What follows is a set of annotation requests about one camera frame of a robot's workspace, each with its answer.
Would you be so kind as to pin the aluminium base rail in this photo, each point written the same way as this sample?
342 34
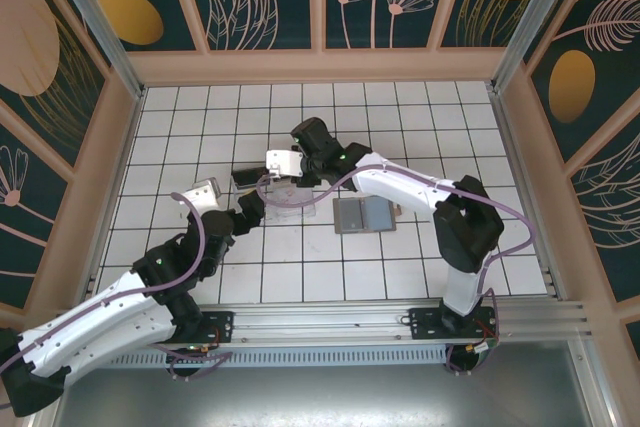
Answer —
325 324

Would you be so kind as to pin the aluminium table side rail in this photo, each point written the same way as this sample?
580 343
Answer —
527 197
116 192

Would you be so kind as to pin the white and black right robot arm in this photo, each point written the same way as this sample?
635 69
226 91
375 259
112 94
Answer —
400 182

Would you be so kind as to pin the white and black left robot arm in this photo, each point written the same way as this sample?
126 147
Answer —
100 327

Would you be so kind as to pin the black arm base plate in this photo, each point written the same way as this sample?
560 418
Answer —
225 327
420 322

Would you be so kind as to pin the aluminium corner post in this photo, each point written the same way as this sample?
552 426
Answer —
100 22
526 22

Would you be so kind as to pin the grey metal sheet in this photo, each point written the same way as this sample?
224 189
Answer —
325 397

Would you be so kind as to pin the green circuit board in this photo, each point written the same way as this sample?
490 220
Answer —
482 348

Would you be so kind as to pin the clear acrylic card stand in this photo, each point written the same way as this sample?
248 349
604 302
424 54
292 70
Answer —
295 212

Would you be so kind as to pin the grey leather card holder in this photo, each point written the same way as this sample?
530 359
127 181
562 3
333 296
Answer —
378 214

